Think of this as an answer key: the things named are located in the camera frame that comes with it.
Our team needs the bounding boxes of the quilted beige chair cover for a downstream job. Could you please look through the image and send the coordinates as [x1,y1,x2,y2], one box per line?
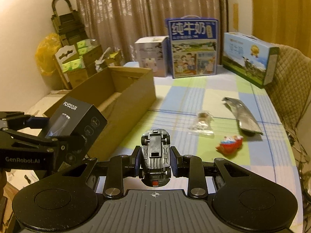
[265,44,310,130]

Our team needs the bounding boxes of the bag of cotton swabs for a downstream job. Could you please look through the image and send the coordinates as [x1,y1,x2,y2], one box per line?
[189,111,214,136]

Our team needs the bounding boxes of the stacked tissue cartons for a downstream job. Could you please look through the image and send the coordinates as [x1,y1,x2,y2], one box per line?
[54,38,123,90]

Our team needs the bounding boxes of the brown cardboard box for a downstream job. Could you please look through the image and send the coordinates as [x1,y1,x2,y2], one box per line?
[43,66,157,162]

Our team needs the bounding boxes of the silver foil pouch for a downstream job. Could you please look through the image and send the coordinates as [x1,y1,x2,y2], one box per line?
[222,97,263,136]

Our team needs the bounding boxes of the white appliance box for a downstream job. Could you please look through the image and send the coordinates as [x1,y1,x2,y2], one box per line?
[135,36,169,77]

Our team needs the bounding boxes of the checked bed sheet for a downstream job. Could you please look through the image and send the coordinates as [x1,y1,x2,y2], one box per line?
[97,62,303,226]

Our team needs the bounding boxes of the black trolley frame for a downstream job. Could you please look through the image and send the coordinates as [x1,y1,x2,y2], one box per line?
[51,0,87,46]

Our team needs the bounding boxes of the grey toy car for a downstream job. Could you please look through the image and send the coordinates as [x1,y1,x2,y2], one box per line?
[139,129,171,187]

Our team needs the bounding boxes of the blue milk carton box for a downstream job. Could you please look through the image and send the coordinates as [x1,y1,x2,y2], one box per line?
[166,15,219,78]

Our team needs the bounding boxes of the red white plush toy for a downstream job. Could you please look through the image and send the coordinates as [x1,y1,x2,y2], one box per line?
[216,135,244,155]

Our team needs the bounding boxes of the light blue cow milk box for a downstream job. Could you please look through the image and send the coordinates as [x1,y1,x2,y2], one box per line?
[222,32,280,88]

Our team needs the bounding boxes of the yellow plastic bag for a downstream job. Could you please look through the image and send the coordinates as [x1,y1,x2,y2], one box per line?
[35,33,62,76]

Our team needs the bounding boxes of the black shaver box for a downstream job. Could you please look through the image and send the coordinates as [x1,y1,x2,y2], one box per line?
[38,98,108,173]

